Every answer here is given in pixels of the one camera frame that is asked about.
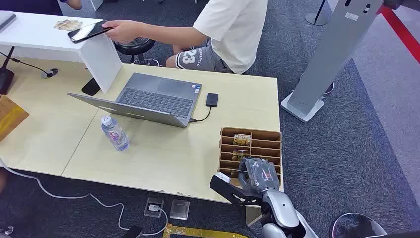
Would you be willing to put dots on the wooden slotted card holder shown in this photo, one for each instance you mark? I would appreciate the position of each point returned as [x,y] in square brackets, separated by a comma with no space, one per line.
[262,144]

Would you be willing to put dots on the red barrier belt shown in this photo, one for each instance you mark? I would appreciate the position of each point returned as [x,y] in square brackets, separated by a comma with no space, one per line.
[402,31]

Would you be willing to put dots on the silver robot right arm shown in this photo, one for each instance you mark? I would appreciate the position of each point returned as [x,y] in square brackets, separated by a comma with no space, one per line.
[283,208]

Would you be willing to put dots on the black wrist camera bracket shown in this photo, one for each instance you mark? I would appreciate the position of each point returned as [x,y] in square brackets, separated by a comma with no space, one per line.
[228,190]

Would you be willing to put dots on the black round stool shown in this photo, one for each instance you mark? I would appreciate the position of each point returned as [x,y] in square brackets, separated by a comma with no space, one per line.
[136,47]

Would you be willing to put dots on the pale printed cards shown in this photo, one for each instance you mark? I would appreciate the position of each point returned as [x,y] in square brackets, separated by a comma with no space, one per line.
[68,25]

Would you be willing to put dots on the person in dark top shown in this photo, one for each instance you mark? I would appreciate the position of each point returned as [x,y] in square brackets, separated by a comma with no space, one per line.
[32,6]

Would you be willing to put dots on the black external drive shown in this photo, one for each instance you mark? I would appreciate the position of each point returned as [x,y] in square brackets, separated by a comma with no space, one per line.
[212,99]

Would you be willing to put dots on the silver floor socket cover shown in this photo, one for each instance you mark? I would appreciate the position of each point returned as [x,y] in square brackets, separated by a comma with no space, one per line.
[179,209]

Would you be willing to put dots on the grey kiosk stand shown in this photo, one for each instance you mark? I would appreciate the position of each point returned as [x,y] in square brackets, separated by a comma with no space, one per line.
[331,56]

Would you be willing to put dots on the person's forearm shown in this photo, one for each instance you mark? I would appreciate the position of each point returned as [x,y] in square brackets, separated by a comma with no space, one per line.
[170,34]

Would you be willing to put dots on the floor socket with plug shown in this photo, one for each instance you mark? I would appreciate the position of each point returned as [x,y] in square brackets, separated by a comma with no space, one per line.
[153,207]

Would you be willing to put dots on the black smartphone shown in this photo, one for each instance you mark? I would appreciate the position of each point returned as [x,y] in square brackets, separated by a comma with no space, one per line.
[87,32]

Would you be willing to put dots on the yellow floor tape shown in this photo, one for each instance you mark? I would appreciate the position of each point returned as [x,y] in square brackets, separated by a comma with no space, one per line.
[197,232]

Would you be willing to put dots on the black flat pad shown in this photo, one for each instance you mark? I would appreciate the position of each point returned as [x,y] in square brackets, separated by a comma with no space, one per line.
[91,87]

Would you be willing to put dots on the dark picture card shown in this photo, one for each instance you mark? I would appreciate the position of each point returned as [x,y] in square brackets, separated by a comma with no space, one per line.
[239,154]

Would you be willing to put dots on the white desk riser shelf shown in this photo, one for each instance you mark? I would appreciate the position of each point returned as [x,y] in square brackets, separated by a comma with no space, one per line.
[42,39]

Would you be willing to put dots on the hotel print card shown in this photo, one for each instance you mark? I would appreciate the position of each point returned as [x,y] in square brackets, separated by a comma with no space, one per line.
[242,140]

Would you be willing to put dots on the clear plastic water bottle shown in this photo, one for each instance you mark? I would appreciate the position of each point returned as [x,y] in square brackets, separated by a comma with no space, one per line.
[115,134]

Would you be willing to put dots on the brown cardboard box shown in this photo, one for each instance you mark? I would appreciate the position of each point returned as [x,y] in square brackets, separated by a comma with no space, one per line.
[10,116]

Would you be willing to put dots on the person's hand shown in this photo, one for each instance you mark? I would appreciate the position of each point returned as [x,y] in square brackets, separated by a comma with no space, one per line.
[126,31]

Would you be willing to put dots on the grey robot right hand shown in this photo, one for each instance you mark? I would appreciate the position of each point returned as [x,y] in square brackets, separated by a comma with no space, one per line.
[261,177]

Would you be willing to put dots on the chrome rimmed round stool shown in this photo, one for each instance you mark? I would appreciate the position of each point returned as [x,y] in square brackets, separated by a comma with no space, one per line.
[357,227]

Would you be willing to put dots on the grey open laptop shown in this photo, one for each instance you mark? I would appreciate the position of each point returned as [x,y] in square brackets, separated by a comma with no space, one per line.
[157,100]

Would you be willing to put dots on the black stanchion post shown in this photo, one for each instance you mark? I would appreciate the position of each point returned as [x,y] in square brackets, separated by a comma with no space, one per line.
[317,16]

